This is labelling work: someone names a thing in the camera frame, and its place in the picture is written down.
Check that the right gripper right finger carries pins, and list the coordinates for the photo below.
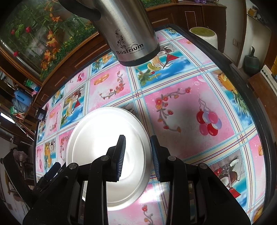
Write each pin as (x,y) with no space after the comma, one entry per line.
(171,169)

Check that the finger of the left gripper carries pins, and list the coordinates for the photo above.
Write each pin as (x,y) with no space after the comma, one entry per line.
(47,178)

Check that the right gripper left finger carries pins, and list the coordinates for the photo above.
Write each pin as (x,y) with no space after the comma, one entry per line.
(107,168)

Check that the white paper bowl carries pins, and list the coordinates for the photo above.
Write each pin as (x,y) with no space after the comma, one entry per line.
(100,130)

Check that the small black device on table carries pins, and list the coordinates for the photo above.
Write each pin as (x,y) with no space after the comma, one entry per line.
(40,114)

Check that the floral tablecloth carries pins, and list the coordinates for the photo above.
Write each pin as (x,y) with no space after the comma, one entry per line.
(180,96)

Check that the blue thermos jug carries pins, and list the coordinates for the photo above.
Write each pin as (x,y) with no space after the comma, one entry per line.
(23,97)

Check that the dark green gourd vase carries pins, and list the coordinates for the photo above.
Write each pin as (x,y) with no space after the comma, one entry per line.
(251,63)

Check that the green top plastic stool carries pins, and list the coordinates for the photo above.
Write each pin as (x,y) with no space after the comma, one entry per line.
(206,34)

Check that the flower mural glass panel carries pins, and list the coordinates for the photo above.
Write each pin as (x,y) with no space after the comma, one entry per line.
(40,34)

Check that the stainless steel thermos jug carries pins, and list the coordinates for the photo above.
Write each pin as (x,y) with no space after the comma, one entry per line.
(123,24)

